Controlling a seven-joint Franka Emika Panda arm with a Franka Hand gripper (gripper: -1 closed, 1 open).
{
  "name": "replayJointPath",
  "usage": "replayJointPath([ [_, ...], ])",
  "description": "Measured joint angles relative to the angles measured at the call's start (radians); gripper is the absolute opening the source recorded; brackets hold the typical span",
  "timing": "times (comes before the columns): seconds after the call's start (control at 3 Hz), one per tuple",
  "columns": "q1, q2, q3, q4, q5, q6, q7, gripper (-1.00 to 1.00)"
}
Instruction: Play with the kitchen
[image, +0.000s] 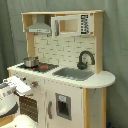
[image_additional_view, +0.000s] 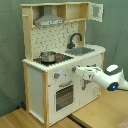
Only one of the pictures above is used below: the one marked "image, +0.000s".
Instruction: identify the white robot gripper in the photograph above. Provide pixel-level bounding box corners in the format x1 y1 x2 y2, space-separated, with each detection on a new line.
3 76 31 96

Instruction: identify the black stovetop with red burner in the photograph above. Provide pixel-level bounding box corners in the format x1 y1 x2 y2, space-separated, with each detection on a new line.
20 63 57 73

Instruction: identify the small metal pot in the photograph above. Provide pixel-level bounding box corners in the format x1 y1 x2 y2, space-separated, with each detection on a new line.
23 57 39 67

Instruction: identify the black toy faucet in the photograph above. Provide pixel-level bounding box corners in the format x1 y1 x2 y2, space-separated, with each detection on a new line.
77 50 95 70

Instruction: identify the grey toy sink basin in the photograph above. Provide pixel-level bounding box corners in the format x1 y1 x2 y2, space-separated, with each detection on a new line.
53 67 93 81

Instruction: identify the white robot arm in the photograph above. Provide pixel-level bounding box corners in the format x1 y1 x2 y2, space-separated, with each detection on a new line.
0 76 37 128

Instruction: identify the oven door with window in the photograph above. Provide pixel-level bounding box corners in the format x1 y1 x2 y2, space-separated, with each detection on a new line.
19 97 38 122

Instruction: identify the grey range hood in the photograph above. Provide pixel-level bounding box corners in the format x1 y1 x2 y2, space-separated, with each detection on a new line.
26 15 51 34

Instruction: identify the microwave button panel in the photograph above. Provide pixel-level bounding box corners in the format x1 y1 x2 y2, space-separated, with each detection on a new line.
81 15 89 34

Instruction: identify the wooden toy kitchen unit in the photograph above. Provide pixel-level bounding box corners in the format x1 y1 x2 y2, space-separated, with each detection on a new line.
9 10 115 128

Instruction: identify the white microwave door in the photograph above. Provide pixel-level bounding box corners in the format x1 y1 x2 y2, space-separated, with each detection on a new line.
51 15 81 38

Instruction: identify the white cabinet door with dispenser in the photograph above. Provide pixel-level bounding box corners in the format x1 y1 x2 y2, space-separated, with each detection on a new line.
46 81 83 128

